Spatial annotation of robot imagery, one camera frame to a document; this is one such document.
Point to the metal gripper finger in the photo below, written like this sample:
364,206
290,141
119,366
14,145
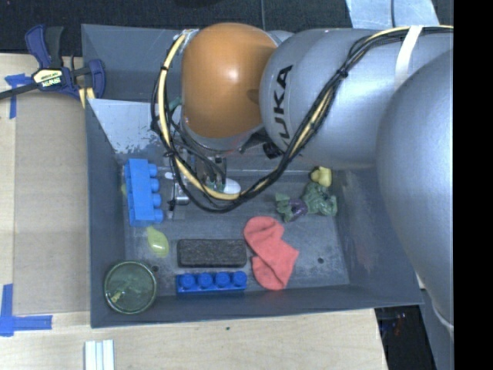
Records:
170,176
182,196

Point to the large blue toy brick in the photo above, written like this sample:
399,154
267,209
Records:
140,193

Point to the grey metal bin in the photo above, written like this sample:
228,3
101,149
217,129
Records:
215,222

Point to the yellow-green toy pear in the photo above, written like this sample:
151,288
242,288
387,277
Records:
158,242

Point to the black sponge block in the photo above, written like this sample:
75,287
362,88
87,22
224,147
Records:
212,253

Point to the narrow blue toy brick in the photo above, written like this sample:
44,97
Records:
211,282

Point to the round green clear dish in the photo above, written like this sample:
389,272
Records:
130,287

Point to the orange-red cloth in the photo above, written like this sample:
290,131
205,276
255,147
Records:
271,254

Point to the pale wood flat board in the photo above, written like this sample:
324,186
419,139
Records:
50,206

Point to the green toy figure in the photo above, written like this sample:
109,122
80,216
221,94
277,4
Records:
317,200

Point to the small yellow toy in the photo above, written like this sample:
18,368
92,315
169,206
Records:
322,175

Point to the black cylinder on white bracket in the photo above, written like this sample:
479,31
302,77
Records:
232,186

